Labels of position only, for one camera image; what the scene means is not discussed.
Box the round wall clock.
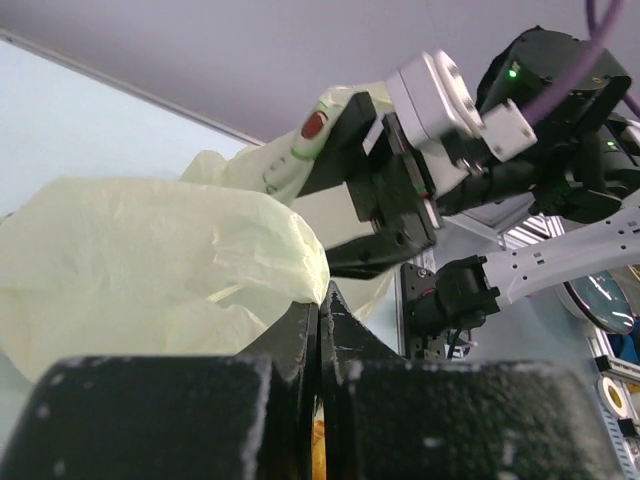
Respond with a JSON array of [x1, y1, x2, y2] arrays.
[[555, 271, 637, 335]]

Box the translucent plastic bag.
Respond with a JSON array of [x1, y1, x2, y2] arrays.
[[1, 86, 365, 381]]

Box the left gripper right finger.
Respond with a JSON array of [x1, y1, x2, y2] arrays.
[[320, 288, 625, 479]]

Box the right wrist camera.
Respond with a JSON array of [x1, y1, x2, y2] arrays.
[[385, 50, 537, 199]]

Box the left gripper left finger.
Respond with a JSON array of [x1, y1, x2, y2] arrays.
[[1, 303, 319, 479]]

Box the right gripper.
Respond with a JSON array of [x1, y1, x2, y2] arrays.
[[299, 92, 436, 280]]

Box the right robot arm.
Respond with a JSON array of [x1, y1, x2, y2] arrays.
[[293, 27, 639, 359]]

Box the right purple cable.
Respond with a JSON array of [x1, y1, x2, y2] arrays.
[[519, 0, 640, 126]]

